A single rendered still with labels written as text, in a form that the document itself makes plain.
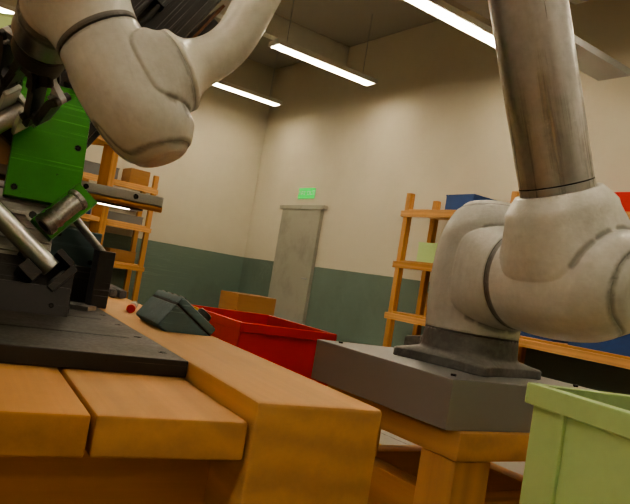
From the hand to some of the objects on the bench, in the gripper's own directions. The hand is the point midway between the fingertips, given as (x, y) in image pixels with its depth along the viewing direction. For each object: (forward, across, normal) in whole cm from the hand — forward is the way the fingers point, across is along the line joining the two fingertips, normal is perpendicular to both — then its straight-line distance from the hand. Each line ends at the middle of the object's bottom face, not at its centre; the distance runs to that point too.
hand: (15, 109), depth 105 cm
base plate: (+25, -18, +17) cm, 36 cm away
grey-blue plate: (+32, -26, +2) cm, 42 cm away
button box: (+7, -45, +2) cm, 45 cm away
